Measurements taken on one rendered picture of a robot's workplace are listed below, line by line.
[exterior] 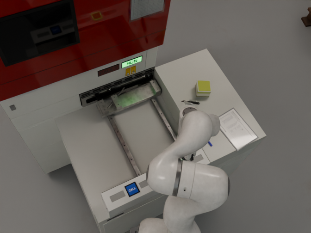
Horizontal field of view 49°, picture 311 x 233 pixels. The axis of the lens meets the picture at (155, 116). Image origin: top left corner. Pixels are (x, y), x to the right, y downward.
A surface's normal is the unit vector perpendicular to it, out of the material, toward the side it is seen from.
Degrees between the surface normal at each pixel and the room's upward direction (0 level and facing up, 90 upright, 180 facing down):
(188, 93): 0
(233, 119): 0
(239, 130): 0
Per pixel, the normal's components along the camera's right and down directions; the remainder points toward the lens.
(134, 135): 0.09, -0.45
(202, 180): 0.01, -0.22
